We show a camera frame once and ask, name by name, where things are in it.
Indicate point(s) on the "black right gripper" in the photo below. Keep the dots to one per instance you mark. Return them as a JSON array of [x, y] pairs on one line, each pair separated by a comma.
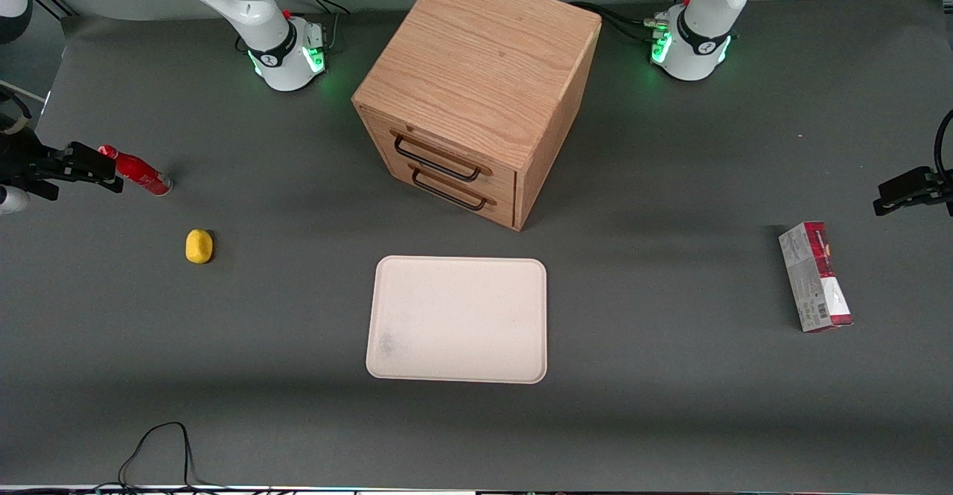
[[21, 161]]

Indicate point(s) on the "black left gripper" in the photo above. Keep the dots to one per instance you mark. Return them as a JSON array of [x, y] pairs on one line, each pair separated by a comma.
[[939, 184]]

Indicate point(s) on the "red coke bottle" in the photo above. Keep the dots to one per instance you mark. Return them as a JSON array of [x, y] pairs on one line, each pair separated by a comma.
[[141, 173]]

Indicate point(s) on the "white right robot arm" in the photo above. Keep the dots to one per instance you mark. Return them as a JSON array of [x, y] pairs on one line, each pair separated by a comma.
[[246, 4]]

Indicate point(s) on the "beige rectangular tray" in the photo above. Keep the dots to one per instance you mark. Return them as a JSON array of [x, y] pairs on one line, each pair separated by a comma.
[[458, 320]]

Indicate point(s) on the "red and grey carton box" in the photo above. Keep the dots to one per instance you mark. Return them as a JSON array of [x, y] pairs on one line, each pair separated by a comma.
[[815, 279]]

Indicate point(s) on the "yellow lemon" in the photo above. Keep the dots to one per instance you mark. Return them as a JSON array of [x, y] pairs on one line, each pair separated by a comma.
[[199, 246]]

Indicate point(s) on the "grey table mat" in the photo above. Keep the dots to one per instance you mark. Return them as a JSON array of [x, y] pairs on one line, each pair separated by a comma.
[[670, 406]]

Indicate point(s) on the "wooden drawer front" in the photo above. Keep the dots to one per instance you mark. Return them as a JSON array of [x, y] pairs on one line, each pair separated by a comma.
[[502, 208], [499, 181]]

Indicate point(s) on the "wooden drawer cabinet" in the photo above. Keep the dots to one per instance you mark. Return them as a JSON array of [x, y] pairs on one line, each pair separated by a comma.
[[484, 56]]

